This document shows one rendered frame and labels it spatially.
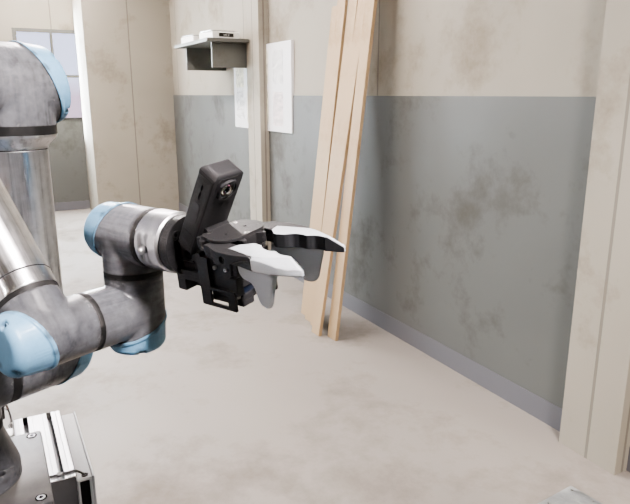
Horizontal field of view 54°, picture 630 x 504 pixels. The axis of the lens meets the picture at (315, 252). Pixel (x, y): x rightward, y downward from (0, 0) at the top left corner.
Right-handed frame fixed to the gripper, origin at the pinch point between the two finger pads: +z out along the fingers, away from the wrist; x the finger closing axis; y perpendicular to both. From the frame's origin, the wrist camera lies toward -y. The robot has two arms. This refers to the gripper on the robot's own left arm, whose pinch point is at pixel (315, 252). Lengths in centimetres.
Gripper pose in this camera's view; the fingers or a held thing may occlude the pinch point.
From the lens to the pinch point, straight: 62.1
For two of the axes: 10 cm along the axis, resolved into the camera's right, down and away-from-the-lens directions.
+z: 8.0, 1.5, -5.8
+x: -5.9, 3.3, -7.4
